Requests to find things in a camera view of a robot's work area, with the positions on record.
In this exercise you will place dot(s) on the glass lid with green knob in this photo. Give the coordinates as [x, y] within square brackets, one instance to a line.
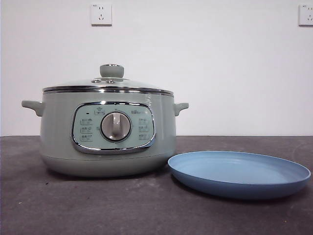
[111, 71]

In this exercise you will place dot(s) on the pale green electric steamer pot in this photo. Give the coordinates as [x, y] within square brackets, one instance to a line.
[61, 137]

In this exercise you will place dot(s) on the blue round plate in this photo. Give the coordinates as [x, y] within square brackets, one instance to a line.
[232, 188]

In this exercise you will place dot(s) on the white wall socket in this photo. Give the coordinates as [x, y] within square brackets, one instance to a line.
[101, 14]
[306, 14]

